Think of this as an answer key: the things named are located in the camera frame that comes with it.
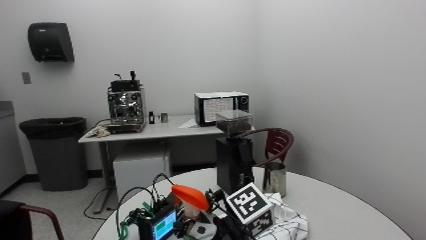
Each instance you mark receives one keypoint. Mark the white cube black markers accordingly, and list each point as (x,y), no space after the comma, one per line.
(248,203)

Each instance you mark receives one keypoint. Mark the orange capped white object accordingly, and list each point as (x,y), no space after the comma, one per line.
(190,196)

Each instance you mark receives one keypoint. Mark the white cloth black grid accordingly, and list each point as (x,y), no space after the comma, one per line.
(288,221)

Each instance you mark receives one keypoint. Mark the black device lit screen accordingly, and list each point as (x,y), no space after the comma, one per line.
(162,225)

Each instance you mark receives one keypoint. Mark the steel milk pitcher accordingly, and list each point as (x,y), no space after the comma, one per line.
(275,180)

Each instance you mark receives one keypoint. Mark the black coffee grinder clear hopper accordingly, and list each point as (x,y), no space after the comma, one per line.
(234,163)

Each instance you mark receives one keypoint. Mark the white box cabinet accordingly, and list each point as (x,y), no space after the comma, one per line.
(140,173)

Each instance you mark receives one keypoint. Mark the dark red chair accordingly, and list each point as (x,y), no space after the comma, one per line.
(279,143)

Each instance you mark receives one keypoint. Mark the grey rectangular table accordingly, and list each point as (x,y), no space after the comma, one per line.
(164,131)

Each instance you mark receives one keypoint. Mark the white paper sheet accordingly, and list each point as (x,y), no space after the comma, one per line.
(188,124)

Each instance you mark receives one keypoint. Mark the black white microwave oven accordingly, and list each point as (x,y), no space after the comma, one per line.
(218,108)

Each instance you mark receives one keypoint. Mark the small metal cup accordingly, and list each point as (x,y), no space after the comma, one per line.
(164,117)

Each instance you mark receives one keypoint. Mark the small black tamper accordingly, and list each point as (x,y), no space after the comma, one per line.
(152,118)

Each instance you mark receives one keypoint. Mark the crumpled beige cloth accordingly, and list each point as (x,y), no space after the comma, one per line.
(99,132)

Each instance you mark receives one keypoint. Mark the chrome espresso machine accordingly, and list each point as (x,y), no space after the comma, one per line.
(127,106)

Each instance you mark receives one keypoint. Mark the grey trash can black liner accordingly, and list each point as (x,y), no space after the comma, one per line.
(58,156)

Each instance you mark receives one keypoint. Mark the dark red armchair black jacket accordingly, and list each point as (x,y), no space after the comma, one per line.
(18,220)

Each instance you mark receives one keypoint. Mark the black paper towel dispenser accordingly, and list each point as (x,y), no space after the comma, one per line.
(50,41)

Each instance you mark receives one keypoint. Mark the white mount black hexagon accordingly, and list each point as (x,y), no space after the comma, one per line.
(203,230)

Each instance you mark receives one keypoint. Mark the grey wall switch plate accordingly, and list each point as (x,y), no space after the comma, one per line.
(26,78)

